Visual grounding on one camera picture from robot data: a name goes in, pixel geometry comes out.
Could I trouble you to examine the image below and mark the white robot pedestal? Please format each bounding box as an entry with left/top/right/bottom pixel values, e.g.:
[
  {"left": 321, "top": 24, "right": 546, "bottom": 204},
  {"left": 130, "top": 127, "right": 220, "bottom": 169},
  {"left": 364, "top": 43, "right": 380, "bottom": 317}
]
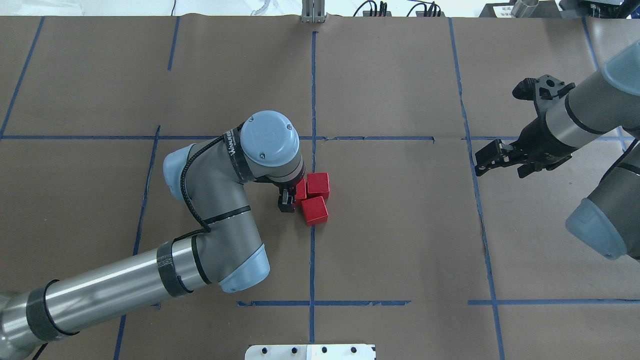
[{"left": 244, "top": 343, "right": 377, "bottom": 360}]

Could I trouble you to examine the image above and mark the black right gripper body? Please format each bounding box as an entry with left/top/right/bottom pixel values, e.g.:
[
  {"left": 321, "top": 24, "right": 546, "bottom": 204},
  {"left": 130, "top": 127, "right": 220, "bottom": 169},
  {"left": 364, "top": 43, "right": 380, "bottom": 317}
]
[{"left": 515, "top": 117, "right": 573, "bottom": 179}]

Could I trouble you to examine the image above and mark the aluminium frame post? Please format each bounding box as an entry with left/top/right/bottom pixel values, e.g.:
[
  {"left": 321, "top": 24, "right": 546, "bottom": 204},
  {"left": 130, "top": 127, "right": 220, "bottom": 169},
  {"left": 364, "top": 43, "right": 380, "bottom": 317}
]
[{"left": 301, "top": 0, "right": 327, "bottom": 24}]

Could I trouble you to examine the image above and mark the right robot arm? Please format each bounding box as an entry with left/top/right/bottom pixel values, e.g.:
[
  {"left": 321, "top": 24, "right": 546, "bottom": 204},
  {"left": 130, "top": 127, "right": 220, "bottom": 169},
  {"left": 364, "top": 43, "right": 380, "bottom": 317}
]
[{"left": 474, "top": 40, "right": 639, "bottom": 262}]

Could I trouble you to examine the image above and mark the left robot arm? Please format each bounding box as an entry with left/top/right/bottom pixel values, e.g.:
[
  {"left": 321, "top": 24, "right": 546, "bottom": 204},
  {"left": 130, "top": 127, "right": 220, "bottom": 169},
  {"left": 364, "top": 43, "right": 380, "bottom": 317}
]
[{"left": 1, "top": 110, "right": 305, "bottom": 360}]

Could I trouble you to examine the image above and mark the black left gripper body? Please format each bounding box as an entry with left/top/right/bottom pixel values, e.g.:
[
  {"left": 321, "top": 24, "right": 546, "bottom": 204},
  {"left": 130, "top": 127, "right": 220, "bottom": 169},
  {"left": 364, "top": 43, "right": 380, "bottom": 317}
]
[{"left": 270, "top": 170, "right": 306, "bottom": 192}]

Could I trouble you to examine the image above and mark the red block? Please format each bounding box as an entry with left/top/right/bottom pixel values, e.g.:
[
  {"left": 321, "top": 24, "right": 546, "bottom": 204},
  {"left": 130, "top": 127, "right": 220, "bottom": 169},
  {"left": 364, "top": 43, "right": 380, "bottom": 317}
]
[
  {"left": 301, "top": 196, "right": 329, "bottom": 227},
  {"left": 294, "top": 177, "right": 307, "bottom": 207},
  {"left": 306, "top": 172, "right": 330, "bottom": 201}
]

